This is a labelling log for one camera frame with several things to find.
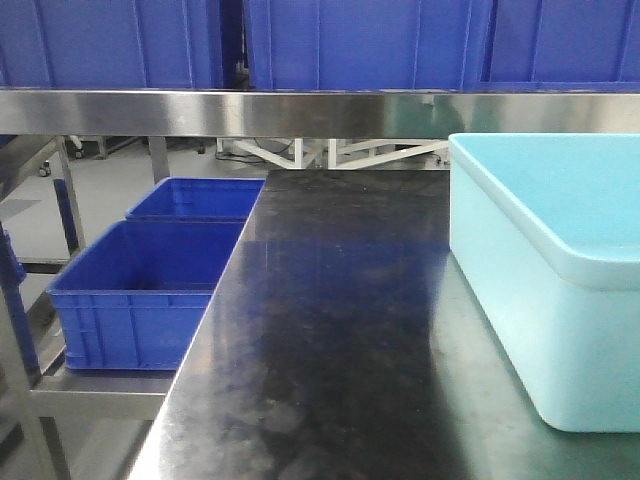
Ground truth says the far blue bin below table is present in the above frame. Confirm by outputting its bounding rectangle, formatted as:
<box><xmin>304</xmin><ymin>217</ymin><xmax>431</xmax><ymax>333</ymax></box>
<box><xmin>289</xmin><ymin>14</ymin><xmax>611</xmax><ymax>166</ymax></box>
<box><xmin>125</xmin><ymin>177</ymin><xmax>265</xmax><ymax>222</ymax></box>

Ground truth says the blue bin below table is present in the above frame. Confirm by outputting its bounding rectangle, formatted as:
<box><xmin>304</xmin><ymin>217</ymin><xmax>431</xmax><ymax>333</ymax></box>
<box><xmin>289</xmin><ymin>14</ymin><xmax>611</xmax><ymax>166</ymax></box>
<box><xmin>125</xmin><ymin>177</ymin><xmax>265</xmax><ymax>222</ymax></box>
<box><xmin>47</xmin><ymin>220</ymin><xmax>243</xmax><ymax>370</ymax></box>

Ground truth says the upper middle blue crate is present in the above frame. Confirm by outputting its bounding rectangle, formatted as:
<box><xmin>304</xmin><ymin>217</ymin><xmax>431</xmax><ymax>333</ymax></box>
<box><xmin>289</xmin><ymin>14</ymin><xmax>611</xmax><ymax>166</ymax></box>
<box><xmin>244</xmin><ymin>1</ymin><xmax>494</xmax><ymax>91</ymax></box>

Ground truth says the blue crate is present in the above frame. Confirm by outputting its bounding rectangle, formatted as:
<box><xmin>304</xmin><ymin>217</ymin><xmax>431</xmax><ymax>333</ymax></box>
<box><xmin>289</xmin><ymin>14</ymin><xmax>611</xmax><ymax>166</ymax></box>
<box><xmin>479</xmin><ymin>1</ymin><xmax>639</xmax><ymax>92</ymax></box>
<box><xmin>1</xmin><ymin>1</ymin><xmax>224</xmax><ymax>89</ymax></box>
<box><xmin>244</xmin><ymin>1</ymin><xmax>494</xmax><ymax>91</ymax></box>

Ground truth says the near blue bin below table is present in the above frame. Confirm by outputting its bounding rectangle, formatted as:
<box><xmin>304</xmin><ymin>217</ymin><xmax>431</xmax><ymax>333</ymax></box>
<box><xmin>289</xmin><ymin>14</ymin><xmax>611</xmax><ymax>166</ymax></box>
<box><xmin>47</xmin><ymin>220</ymin><xmax>243</xmax><ymax>370</ymax></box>

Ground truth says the light blue foam box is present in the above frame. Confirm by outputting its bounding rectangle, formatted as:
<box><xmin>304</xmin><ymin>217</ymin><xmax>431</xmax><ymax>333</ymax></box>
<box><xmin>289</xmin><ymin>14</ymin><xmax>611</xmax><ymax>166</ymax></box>
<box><xmin>449</xmin><ymin>133</ymin><xmax>639</xmax><ymax>432</ymax></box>

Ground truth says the upper right blue crate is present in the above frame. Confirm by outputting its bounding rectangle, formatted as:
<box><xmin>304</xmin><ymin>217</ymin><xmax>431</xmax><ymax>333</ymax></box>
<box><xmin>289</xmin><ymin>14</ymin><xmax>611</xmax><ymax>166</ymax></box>
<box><xmin>479</xmin><ymin>1</ymin><xmax>639</xmax><ymax>92</ymax></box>

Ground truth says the upper left blue crate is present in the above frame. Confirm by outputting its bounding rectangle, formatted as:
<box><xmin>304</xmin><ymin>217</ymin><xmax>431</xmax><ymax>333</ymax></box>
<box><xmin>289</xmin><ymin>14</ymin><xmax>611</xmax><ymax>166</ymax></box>
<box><xmin>1</xmin><ymin>1</ymin><xmax>224</xmax><ymax>89</ymax></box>

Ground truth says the white metal frame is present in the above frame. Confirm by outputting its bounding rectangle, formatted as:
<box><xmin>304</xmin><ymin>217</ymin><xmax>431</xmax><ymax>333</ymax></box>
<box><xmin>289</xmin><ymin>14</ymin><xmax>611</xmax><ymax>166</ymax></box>
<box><xmin>216</xmin><ymin>138</ymin><xmax>448</xmax><ymax>170</ymax></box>

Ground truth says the stainless steel shelf frame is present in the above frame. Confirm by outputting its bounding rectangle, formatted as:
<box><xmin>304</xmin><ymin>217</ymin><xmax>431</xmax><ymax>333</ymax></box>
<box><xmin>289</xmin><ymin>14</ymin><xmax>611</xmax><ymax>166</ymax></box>
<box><xmin>1</xmin><ymin>89</ymin><xmax>639</xmax><ymax>479</ymax></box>

